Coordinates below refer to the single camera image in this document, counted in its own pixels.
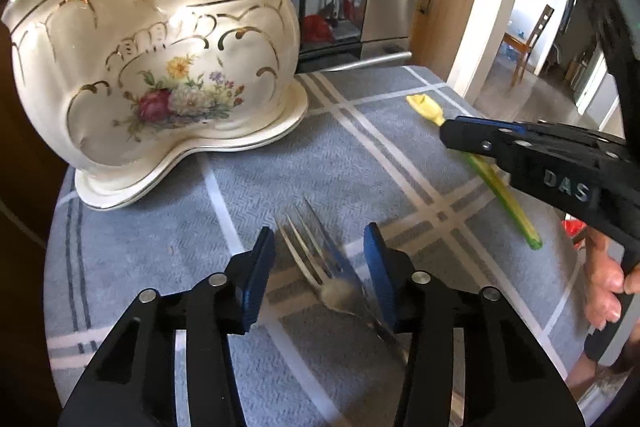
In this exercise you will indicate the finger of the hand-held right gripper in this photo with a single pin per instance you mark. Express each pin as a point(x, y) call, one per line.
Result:
point(470, 138)
point(490, 124)

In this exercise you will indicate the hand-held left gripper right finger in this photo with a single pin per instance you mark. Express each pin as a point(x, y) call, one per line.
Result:
point(382, 277)

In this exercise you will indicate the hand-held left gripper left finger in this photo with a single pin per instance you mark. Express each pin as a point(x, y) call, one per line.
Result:
point(257, 277)

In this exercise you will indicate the silver fork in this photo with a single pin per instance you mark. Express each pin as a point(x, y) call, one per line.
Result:
point(340, 294)

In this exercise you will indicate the white floral ceramic utensil holder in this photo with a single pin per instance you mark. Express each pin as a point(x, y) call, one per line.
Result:
point(150, 57)

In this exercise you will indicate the person's right hand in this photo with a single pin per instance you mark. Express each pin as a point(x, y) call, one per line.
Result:
point(602, 287)

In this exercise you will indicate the wooden cabinet door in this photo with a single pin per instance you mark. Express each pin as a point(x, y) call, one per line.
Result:
point(450, 32)

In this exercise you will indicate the wooden dining chair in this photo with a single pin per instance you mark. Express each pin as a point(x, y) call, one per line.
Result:
point(540, 32)

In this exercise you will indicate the grey plaid tablecloth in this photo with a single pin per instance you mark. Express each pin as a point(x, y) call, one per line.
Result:
point(150, 257)

